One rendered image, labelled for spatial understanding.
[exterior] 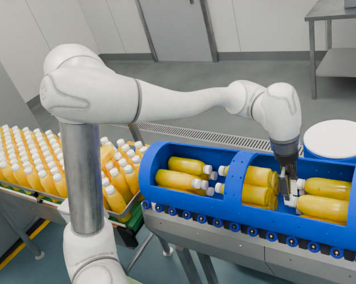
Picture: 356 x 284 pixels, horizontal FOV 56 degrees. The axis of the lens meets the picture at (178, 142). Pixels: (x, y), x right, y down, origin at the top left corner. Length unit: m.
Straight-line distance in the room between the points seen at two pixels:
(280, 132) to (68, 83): 0.60
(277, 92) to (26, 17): 5.40
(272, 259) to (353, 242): 0.36
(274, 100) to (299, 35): 3.70
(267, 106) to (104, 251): 0.65
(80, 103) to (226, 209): 0.77
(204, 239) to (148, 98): 0.93
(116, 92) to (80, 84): 0.07
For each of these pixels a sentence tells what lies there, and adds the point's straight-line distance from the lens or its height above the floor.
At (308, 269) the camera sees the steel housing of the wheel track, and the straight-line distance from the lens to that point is 1.40.
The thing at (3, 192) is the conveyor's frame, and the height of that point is 0.89.
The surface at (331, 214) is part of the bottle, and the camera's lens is 1.20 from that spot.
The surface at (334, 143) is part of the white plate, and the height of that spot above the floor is 1.04.
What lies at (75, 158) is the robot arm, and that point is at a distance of 0.91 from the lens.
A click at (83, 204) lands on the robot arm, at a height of 1.44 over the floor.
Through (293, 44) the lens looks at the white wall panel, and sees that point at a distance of 4.70.
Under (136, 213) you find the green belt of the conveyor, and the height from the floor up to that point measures 0.90.
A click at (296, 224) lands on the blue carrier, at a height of 1.11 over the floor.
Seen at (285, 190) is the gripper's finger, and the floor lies 1.23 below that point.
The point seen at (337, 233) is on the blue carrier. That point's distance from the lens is 1.18.
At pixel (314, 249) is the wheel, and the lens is 1.32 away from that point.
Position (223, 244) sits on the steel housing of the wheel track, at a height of 0.86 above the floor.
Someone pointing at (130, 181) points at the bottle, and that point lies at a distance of 1.65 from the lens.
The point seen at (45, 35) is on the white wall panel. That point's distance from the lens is 6.23.
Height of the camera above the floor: 2.04
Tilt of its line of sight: 34 degrees down
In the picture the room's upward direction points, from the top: 19 degrees counter-clockwise
